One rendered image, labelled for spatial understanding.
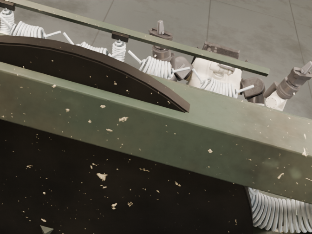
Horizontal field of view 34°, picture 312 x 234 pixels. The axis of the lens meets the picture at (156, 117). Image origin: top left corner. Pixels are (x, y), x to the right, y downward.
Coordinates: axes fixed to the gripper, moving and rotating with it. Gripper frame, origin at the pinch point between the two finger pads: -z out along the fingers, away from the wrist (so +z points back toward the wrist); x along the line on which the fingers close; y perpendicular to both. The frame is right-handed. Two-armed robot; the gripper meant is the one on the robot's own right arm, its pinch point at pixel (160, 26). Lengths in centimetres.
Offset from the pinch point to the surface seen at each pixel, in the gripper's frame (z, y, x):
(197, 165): -57, 105, 100
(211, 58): -34, 50, 63
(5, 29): -43, 83, 13
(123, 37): -40, 64, 42
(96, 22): -44, 67, 34
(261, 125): -63, 96, 106
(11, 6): -49, 81, 14
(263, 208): -40, 93, 107
